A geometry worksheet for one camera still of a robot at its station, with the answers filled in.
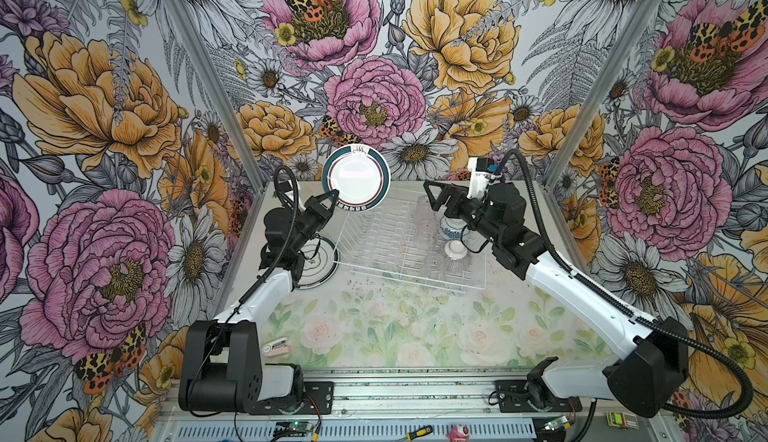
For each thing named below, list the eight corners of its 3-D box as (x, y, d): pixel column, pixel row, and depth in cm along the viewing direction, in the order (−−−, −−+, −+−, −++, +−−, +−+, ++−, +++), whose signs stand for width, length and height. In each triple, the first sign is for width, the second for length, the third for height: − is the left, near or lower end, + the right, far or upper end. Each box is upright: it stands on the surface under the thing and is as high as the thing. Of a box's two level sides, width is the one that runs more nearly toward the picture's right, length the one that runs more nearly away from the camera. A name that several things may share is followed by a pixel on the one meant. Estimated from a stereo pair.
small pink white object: (265, 360, 82) (261, 357, 80) (264, 348, 84) (261, 345, 82) (289, 352, 83) (286, 349, 81) (287, 340, 85) (285, 337, 83)
